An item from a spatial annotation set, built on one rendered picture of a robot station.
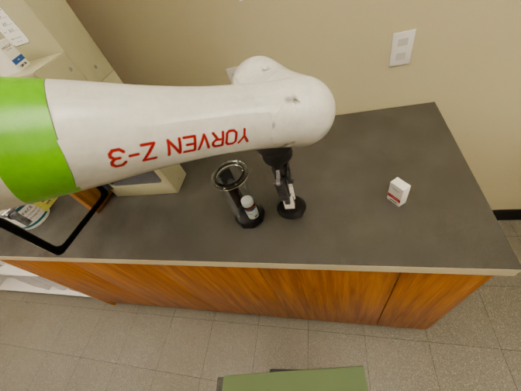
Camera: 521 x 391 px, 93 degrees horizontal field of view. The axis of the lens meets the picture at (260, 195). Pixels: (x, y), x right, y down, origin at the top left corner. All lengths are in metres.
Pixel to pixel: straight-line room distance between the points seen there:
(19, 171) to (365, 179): 0.85
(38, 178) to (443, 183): 0.93
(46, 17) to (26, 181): 0.63
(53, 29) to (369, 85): 1.03
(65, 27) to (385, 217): 1.00
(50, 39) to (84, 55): 0.08
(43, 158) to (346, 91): 1.08
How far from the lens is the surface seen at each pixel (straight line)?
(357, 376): 0.35
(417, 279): 0.94
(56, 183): 0.29
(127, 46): 1.30
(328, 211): 0.83
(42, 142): 0.28
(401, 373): 1.66
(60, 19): 0.90
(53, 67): 0.83
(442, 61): 1.23
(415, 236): 0.81
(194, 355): 1.84
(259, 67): 0.47
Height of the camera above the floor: 1.63
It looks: 48 degrees down
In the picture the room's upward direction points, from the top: 22 degrees counter-clockwise
